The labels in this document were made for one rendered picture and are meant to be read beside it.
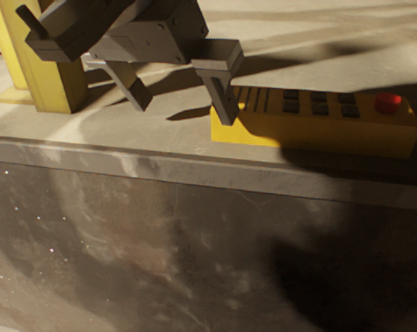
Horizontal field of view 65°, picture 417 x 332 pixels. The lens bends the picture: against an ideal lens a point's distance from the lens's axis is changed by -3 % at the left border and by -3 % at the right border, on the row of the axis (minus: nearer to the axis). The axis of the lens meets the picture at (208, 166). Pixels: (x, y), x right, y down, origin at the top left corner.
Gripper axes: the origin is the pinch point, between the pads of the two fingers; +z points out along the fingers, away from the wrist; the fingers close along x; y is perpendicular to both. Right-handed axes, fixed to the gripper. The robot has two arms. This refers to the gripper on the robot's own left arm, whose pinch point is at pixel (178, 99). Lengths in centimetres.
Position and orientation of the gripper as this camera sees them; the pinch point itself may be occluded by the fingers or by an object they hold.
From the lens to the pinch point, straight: 42.1
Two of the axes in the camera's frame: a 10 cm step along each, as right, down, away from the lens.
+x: -8.5, -2.0, 4.9
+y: 4.2, -8.2, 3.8
